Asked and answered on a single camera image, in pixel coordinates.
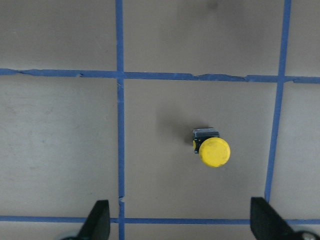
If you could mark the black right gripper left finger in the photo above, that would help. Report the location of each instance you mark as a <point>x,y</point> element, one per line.
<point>98,224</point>

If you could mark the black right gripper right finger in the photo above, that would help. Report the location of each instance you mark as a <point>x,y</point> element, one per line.
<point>267,224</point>

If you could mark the yellow push button switch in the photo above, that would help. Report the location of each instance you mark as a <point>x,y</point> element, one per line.
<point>213,150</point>

